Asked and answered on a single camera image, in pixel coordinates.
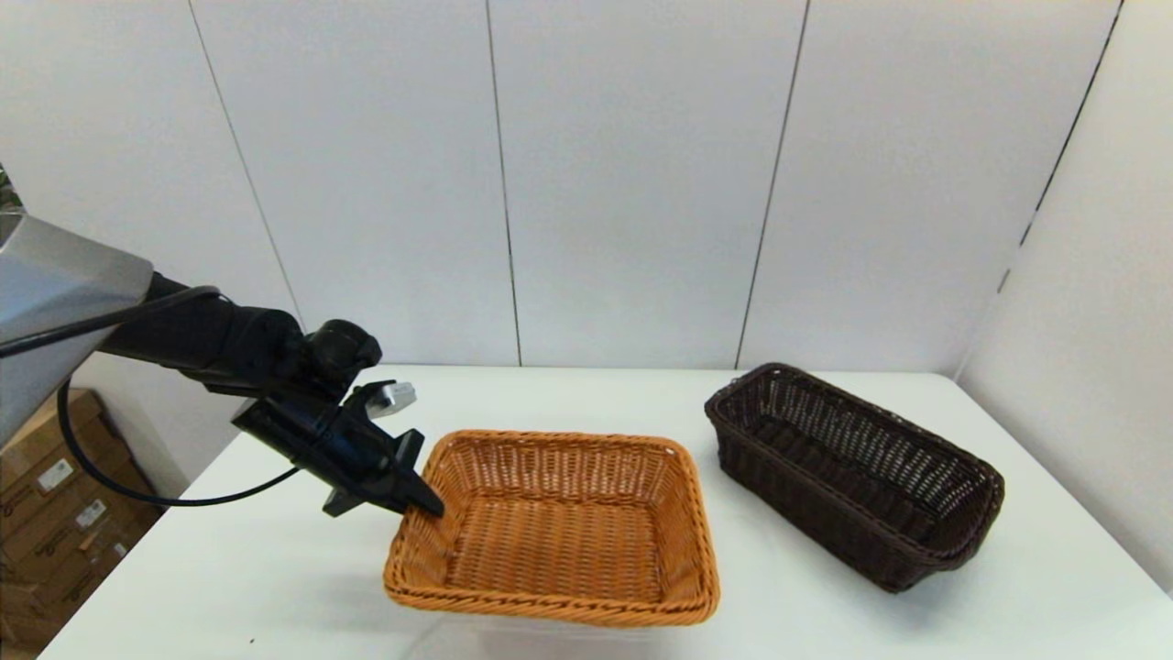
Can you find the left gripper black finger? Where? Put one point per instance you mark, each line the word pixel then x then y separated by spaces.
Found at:
pixel 426 493
pixel 389 502

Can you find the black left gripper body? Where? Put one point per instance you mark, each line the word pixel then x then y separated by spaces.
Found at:
pixel 339 449

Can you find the orange wicker basket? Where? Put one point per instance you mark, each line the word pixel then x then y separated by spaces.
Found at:
pixel 559 550

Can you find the dark brown wicker basket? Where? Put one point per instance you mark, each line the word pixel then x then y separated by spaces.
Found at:
pixel 852 477

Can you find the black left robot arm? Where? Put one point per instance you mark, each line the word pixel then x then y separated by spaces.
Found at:
pixel 229 348

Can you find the brown cardboard box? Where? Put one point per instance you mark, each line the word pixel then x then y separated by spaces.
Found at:
pixel 55 536
pixel 32 461
pixel 55 587

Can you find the dark shelf with green plant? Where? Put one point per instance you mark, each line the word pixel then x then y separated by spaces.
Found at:
pixel 9 197

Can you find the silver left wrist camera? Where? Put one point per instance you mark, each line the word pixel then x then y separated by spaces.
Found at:
pixel 394 399

